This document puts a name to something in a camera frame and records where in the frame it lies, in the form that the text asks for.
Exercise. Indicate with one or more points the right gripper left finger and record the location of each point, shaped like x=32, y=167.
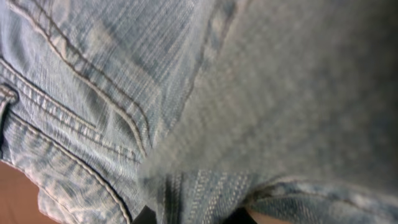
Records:
x=146, y=216

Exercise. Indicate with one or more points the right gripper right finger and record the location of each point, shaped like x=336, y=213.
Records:
x=240, y=216

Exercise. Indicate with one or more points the light blue denim shorts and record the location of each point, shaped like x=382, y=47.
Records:
x=191, y=110

